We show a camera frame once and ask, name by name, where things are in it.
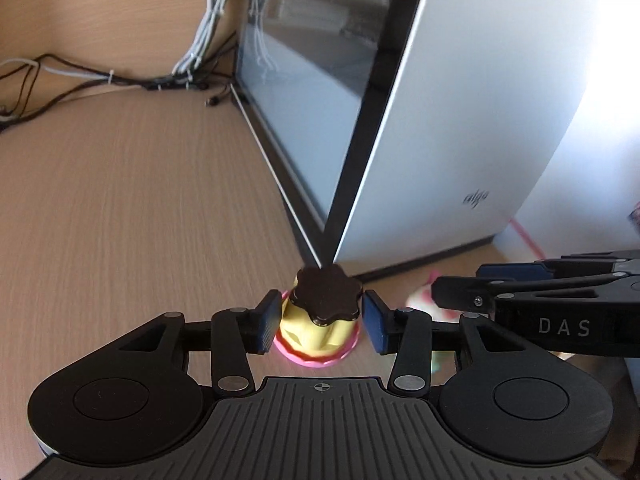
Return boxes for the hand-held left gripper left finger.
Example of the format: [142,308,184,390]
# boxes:
[107,290,284,396]

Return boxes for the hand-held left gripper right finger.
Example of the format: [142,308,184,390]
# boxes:
[362,290,538,396]

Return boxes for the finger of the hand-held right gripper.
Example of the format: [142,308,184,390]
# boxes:
[476,250,640,281]
[431,274,640,312]

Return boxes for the teal and white toy dessert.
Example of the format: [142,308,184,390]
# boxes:
[404,270,462,377]

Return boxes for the yellow toy pudding brown top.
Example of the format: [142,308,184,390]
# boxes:
[273,264,363,369]

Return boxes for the white computer case glass panel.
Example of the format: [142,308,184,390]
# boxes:
[231,0,608,283]

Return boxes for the white cable bundle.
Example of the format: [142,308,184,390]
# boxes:
[171,0,231,82]

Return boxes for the black cable bundle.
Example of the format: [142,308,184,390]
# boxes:
[0,30,239,133]

